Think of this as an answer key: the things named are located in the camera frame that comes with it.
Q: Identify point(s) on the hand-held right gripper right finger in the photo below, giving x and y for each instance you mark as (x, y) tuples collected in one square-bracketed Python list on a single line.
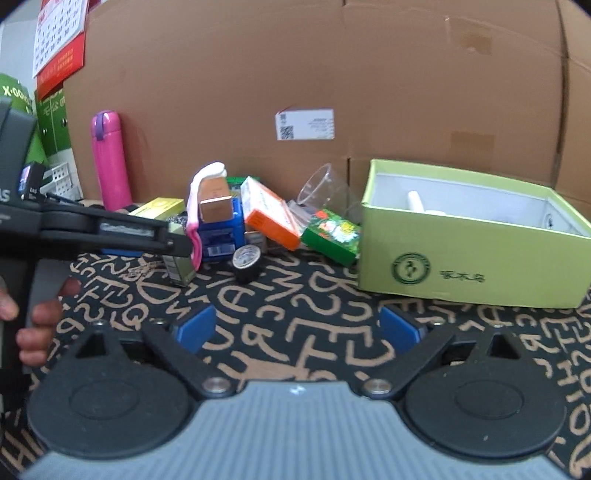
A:
[(400, 326)]

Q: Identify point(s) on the red and white wall calendar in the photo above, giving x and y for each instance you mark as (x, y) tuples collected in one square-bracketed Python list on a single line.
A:
[(57, 41)]

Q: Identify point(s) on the orange and white medicine box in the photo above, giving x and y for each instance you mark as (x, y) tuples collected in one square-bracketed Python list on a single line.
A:
[(270, 214)]

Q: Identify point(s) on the white plastic basket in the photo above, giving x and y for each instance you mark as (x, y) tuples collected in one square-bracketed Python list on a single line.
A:
[(62, 182)]

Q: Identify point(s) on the yellow-green small box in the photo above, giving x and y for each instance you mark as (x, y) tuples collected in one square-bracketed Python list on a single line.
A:
[(157, 207)]

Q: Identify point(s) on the copper brown small box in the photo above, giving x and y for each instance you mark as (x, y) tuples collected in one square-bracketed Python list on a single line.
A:
[(214, 203)]

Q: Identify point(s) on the steel wool scourer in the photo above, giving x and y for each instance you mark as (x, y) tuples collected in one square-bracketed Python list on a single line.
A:
[(178, 221)]

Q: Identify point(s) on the green cardboard carton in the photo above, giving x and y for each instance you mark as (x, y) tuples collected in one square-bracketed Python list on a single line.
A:
[(53, 124)]

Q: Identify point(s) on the olive small box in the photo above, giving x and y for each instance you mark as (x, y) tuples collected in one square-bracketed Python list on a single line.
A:
[(180, 272)]

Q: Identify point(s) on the black letter-printed mat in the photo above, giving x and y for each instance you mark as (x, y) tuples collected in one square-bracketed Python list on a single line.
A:
[(295, 323)]

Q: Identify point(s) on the black tape roll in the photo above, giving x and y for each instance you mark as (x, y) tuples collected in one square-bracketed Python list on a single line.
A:
[(247, 265)]

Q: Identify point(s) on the small clear plastic bags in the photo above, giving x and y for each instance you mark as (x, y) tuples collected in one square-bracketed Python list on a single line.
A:
[(302, 213)]

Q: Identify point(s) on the small green box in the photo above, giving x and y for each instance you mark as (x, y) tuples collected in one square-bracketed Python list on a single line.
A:
[(236, 182)]

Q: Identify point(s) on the green flower-printed box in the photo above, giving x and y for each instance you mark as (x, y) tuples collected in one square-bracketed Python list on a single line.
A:
[(332, 235)]

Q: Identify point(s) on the pink cleaning cloth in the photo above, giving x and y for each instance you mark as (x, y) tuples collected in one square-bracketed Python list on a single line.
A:
[(210, 171)]

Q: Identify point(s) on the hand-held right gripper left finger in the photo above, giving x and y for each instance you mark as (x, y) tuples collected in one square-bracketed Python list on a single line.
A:
[(199, 326)]

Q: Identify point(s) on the light green cardboard box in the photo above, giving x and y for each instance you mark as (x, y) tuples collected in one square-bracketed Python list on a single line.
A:
[(461, 263)]

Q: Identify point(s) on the pink thermos bottle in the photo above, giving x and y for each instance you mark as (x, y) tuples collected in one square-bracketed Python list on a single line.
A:
[(111, 161)]

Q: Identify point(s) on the clear plastic cup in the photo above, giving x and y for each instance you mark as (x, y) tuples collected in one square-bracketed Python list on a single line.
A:
[(328, 189)]

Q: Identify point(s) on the person's left hand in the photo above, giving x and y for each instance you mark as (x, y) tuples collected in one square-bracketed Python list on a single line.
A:
[(39, 344)]

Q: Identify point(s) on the white shipping label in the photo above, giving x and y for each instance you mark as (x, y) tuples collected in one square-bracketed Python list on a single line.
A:
[(304, 124)]

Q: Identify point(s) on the large brown cardboard box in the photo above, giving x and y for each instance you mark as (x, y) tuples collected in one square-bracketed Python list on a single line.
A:
[(277, 69)]

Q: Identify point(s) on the dark green printed packet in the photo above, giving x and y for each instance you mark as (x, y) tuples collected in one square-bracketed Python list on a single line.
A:
[(16, 92)]

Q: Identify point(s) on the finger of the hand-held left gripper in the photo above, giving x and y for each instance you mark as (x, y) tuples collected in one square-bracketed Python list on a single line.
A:
[(152, 247), (138, 221)]

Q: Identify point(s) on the blue printed box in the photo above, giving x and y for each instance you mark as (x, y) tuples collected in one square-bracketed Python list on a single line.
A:
[(226, 240)]

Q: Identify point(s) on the white plastic object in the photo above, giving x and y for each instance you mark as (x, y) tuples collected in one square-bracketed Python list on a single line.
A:
[(415, 201)]

